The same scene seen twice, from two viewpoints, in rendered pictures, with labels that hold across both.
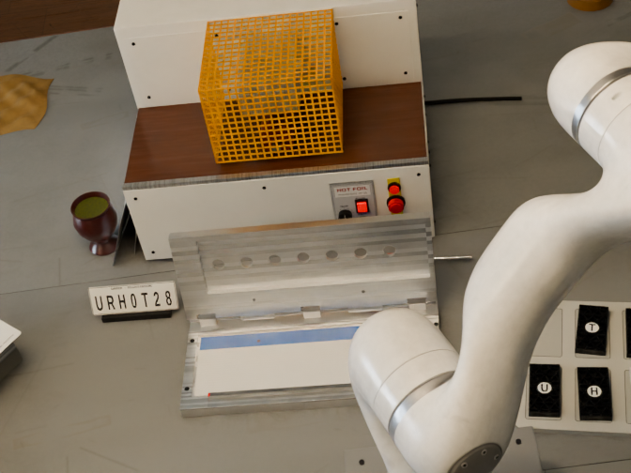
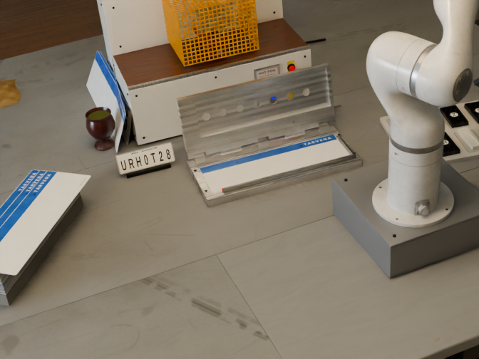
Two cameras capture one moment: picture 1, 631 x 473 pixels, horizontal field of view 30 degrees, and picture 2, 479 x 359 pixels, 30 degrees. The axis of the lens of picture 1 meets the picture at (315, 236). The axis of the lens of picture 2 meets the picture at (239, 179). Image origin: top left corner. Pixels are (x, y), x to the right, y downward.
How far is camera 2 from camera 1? 1.10 m
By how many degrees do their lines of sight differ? 20
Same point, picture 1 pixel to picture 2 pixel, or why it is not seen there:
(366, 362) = (386, 53)
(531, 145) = (343, 58)
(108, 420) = (160, 219)
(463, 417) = (456, 52)
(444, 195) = not seen: hidden behind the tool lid
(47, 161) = (38, 116)
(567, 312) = not seen: hidden behind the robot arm
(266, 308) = (237, 142)
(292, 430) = (281, 197)
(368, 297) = (296, 125)
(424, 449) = (439, 75)
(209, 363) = (212, 177)
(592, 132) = not seen: outside the picture
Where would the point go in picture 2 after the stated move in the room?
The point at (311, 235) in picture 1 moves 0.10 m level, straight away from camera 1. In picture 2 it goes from (261, 87) to (244, 73)
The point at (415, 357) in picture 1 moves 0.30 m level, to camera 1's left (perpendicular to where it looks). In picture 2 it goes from (414, 41) to (289, 82)
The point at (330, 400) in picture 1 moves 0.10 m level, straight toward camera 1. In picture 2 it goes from (298, 177) to (318, 195)
